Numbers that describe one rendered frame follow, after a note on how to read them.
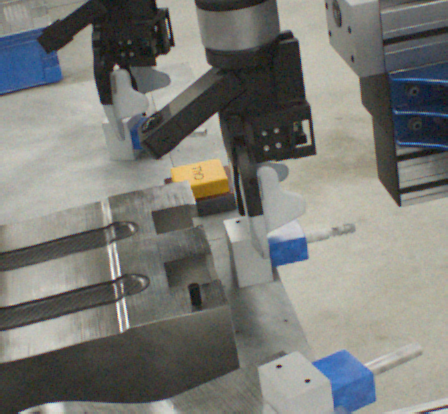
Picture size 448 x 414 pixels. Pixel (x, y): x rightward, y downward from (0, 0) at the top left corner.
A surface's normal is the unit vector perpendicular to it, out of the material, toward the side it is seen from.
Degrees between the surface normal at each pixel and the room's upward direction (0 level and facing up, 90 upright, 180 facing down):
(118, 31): 90
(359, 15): 90
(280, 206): 75
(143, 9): 90
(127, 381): 90
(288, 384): 0
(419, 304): 0
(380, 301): 0
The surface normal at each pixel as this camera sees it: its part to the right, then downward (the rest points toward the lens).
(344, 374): -0.15, -0.89
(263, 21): 0.61, 0.26
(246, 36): 0.21, 0.41
